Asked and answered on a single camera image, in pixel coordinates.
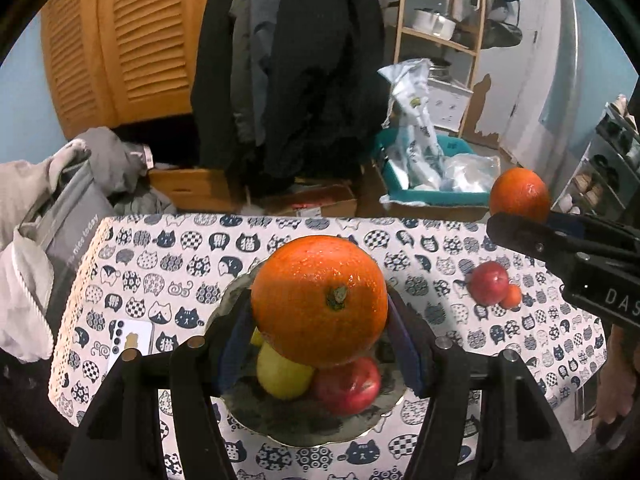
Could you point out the grey tote bag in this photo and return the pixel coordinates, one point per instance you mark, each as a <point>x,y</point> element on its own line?
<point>25,260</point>

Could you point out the pale grey door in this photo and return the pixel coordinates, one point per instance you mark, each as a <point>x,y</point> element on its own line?
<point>525,60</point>

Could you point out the steel pot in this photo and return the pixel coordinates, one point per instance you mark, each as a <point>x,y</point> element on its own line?
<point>440,67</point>

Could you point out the teal box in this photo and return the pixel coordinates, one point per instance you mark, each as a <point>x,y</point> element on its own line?
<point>387,170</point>

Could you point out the white patterned basket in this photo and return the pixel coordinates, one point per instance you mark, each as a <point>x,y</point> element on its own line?
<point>447,102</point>

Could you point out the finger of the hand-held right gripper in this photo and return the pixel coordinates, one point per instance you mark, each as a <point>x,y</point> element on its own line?
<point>525,237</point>
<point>575,224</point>

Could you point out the person's right hand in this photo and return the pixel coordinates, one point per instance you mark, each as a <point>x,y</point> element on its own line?
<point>615,380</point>

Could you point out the dark red apple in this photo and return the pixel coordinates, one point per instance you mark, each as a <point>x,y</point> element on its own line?
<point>350,387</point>

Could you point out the bright red apple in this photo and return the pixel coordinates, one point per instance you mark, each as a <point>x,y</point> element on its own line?
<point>487,282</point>

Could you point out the wooden louvered wardrobe doors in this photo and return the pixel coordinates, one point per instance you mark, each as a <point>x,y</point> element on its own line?
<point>140,35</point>

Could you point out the cardboard box red label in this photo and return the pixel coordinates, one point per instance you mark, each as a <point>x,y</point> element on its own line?
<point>320,202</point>

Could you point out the white enamel pot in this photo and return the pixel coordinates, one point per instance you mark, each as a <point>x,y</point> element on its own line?
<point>432,21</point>

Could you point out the grey fabric bag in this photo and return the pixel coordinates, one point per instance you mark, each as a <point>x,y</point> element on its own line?
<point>70,230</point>

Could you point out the dark hanging bag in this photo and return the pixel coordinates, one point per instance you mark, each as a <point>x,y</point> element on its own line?
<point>502,30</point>

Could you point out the wooden drawer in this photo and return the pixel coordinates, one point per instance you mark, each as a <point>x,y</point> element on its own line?
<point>190,187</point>

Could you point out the small tangerine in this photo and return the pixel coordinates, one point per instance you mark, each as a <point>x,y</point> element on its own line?
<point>512,297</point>

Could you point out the yellow pear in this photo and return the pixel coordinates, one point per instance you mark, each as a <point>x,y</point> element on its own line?
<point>282,375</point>

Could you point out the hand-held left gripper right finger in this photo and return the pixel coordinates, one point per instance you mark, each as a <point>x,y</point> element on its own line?
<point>405,345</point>

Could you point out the large orange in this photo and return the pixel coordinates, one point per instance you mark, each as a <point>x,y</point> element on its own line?
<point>517,195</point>
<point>310,290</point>

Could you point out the wooden shelf rack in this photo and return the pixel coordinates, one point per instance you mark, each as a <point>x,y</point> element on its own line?
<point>435,40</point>

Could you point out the cat print tablecloth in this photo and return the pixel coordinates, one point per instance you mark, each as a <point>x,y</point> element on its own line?
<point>150,270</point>

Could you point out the grey clothes pile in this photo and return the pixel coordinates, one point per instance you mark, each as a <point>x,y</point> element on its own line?
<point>115,170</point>

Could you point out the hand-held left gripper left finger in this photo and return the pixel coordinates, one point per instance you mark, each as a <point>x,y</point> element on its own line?
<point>235,340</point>

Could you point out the dark grey coat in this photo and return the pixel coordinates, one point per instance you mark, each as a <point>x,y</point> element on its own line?
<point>240,60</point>

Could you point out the clear plastic bag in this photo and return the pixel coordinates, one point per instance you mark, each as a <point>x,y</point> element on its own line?
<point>467,172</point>

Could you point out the white shoe rack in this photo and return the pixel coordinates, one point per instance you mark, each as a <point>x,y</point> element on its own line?
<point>592,155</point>

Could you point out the silver plate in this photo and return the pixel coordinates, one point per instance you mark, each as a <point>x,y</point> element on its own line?
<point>300,425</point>

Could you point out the white smartphone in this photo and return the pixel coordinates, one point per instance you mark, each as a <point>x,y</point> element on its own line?
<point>137,340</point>

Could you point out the black hooded coat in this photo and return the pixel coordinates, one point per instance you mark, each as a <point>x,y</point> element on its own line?
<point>325,60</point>

